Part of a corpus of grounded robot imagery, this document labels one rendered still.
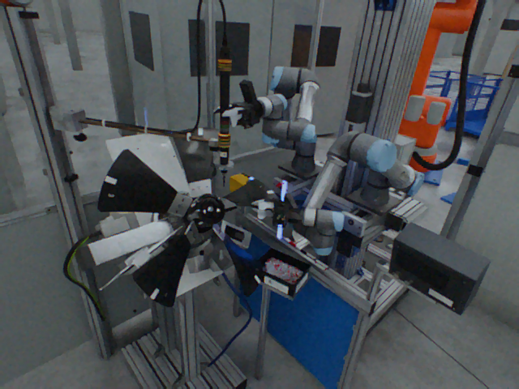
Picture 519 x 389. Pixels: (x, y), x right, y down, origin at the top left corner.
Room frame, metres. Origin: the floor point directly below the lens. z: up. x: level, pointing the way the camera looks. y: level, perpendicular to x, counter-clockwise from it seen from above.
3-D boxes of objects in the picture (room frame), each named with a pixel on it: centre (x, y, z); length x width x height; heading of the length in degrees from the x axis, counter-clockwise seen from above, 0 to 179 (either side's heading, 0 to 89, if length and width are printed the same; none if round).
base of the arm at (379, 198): (1.57, -0.55, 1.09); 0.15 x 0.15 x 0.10
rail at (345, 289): (1.31, -0.14, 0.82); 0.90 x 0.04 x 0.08; 45
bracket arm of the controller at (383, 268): (0.94, -0.52, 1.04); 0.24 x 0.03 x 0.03; 45
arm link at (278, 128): (1.35, 0.01, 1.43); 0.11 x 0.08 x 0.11; 82
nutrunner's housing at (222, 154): (1.13, 0.18, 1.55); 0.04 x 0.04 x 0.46
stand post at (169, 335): (1.27, 0.51, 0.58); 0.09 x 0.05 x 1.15; 135
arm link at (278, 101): (1.36, 0.02, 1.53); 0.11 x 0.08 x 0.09; 145
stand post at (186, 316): (1.10, 0.35, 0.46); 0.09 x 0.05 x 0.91; 135
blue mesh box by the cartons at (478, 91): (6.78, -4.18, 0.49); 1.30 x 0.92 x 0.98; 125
